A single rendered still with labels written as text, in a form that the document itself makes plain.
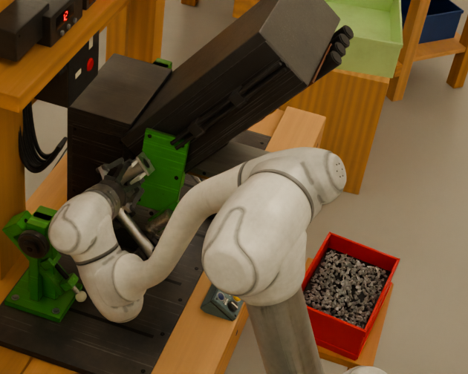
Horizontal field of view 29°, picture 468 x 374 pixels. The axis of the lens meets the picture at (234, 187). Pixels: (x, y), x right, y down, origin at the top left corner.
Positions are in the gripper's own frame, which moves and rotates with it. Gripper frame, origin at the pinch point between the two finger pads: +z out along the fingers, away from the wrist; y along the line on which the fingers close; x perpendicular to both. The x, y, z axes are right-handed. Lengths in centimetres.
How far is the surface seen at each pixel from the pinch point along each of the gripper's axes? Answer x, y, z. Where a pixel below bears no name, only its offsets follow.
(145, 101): -2.3, 12.4, 20.7
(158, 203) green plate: 2.5, -10.8, 4.6
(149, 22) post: 10, 31, 80
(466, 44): -45, -65, 302
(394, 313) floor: 9, -117, 129
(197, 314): 5.7, -39.1, -4.4
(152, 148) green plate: -4.9, 2.2, 4.6
